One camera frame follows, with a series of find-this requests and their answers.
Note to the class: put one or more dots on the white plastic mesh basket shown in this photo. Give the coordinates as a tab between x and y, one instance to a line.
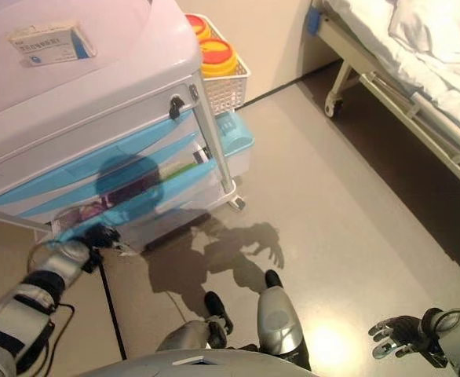
226	94

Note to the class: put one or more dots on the pink medicine box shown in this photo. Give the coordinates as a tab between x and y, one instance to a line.
85	212

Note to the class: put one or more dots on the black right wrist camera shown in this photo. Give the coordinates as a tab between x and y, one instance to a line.
439	353

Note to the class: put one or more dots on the white bed caster wheel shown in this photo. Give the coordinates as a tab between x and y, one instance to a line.
334	108

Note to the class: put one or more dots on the light blue lid waste bin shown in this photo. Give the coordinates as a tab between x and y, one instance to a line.
236	141

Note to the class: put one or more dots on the white blue medicine box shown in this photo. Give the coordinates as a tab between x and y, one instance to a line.
49	45

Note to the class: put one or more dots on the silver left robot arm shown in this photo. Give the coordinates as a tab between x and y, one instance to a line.
26	314

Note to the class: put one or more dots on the silver left robot leg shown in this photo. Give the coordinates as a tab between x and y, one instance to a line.
190	334

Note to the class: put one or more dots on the blue bed corner bumper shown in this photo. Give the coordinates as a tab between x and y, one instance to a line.
313	19

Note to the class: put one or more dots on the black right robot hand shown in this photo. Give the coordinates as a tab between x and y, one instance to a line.
404	334

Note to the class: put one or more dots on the white bed mattress sheet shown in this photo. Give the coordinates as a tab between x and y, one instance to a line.
430	39

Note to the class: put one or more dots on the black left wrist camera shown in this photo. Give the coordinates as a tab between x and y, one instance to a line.
93	262

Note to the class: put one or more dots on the yellow container red lid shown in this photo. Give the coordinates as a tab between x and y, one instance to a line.
196	25
218	55

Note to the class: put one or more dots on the black cart lock key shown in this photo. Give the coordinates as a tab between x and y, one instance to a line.
176	107

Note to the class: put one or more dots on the grey cart caster wheel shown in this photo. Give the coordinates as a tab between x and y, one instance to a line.
238	202

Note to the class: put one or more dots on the white medical cart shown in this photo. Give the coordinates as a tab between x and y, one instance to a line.
96	98

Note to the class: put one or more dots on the grey robot torso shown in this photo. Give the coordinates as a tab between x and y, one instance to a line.
194	365

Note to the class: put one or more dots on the silver right robot leg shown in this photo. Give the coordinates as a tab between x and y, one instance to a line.
281	322

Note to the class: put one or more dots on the silver robot leg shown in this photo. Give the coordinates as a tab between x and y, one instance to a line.
190	334
281	322

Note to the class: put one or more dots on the green white medicine box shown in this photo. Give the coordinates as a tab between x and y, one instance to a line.
179	170

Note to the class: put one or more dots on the blue front cart drawer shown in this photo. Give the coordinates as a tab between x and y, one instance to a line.
77	169
183	180
179	147

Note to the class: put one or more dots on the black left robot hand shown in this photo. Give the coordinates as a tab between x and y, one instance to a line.
98	237

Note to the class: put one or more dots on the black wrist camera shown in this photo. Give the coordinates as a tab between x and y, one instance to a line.
439	353
93	262

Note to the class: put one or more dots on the small metal side lock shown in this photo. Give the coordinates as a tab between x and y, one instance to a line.
193	93

